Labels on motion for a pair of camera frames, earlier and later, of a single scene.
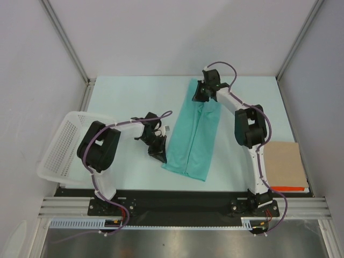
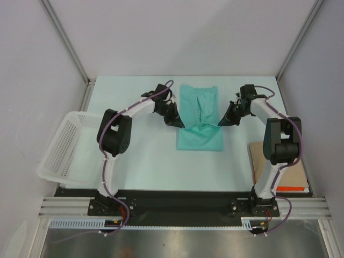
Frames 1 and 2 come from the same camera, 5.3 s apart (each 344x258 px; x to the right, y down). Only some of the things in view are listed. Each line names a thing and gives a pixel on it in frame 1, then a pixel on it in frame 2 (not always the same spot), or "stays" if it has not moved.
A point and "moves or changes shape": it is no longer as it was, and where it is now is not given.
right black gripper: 198,97 → 229,119
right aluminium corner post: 316,5 stays
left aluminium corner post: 60,30 stays
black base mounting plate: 133,208 stays
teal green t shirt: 191,148 moves or changes shape
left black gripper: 159,152 → 174,120
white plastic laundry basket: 61,162 stays
